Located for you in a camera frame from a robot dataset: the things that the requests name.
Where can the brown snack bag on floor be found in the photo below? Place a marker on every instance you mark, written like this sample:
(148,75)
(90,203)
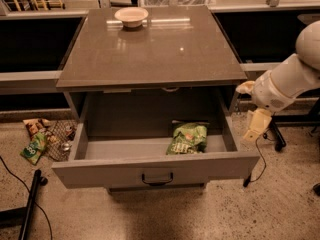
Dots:
(36,125)

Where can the white bowl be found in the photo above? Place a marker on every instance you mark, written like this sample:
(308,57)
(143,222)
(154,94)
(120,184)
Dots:
(131,17)

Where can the black stand leg right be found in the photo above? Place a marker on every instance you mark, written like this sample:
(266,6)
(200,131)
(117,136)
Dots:
(312,118)

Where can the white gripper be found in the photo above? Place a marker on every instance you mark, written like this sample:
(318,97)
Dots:
(267,92)

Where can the grey cabinet with counter top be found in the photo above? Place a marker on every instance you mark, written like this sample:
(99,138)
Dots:
(175,47)

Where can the wire mesh basket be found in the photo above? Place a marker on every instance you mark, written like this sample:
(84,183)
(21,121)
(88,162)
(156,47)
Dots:
(59,132)

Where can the green snack bag on floor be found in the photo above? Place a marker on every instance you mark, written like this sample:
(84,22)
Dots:
(33,151)

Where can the small can in basket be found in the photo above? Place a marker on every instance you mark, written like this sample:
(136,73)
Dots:
(65,147)

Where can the black stand leg left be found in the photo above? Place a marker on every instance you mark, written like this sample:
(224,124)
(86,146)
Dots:
(22,216)

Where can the black stand leg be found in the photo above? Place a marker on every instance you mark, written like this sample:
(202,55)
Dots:
(22,216)
(312,118)

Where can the black drawer handle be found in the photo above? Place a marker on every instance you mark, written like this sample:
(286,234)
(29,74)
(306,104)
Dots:
(155,182)

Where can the green jalapeno chip bag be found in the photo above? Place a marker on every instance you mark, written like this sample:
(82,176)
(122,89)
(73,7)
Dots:
(188,138)

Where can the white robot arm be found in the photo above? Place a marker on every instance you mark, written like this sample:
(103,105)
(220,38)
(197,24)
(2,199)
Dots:
(278,88)

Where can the grey open top drawer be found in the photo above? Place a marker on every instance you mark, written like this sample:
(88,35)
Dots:
(121,136)

